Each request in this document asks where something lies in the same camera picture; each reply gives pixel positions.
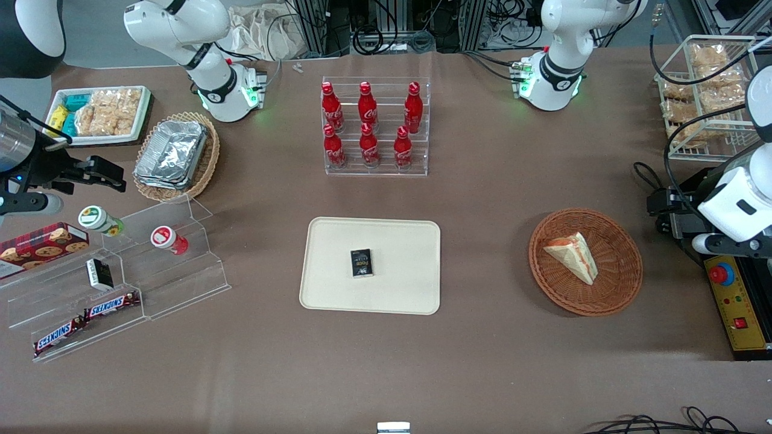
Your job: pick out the stacked aluminium foil trays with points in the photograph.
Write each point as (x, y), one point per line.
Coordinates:
(172, 154)

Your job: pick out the red plaid cookie box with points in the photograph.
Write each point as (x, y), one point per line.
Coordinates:
(42, 247)

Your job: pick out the white rectangular snack tray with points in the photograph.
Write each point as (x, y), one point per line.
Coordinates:
(145, 99)

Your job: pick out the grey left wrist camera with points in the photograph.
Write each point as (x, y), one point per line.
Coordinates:
(724, 245)

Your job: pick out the aluminium profile frame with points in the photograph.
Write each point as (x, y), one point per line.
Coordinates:
(313, 24)

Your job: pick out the red cola bottle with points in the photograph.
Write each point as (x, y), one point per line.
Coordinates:
(334, 150)
(403, 150)
(367, 105)
(332, 105)
(369, 147)
(413, 108)

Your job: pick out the brown wicker basket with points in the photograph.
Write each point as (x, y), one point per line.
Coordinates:
(618, 283)

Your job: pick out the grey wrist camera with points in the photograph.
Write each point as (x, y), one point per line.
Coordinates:
(724, 245)
(30, 203)

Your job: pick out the white cloth bag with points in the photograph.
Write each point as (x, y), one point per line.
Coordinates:
(265, 33)

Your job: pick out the teal snack packet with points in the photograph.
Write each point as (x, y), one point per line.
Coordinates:
(77, 101)
(69, 123)

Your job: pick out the cream plastic tray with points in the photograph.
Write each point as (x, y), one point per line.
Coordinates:
(398, 241)

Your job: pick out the yellow snack packet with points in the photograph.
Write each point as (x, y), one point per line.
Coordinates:
(57, 116)

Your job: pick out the rice cracker snack pack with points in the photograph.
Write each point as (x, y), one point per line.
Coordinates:
(87, 120)
(120, 108)

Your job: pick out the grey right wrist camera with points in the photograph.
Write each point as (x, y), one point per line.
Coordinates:
(30, 203)

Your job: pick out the green sunflower yogurt cup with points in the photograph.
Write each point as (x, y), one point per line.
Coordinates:
(96, 218)

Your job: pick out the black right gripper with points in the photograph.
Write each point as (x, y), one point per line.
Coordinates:
(49, 169)

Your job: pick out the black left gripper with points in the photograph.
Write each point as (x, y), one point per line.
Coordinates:
(674, 205)

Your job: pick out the Snickers chocolate bar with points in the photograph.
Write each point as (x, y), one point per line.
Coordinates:
(59, 336)
(111, 305)

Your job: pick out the clear acrylic step stand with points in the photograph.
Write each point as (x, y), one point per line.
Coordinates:
(181, 283)
(36, 301)

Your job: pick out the small black white box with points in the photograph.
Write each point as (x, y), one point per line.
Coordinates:
(99, 274)

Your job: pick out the light wicker basket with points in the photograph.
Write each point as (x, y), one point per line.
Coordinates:
(211, 154)

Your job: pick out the yellow emergency stop box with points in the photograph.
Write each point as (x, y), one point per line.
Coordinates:
(739, 301)

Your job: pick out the black tissue pack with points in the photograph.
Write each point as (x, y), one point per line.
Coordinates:
(362, 263)

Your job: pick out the clear acrylic bottle rack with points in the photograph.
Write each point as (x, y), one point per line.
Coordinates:
(390, 108)

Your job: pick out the bagged cracker pack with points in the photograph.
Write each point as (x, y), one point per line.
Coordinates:
(680, 114)
(708, 55)
(721, 90)

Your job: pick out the triangle sandwich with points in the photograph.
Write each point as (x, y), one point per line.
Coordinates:
(576, 256)

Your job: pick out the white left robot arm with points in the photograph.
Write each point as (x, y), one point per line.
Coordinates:
(564, 54)

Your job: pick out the red strawberry yogurt cup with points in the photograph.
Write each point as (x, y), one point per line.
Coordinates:
(166, 238)

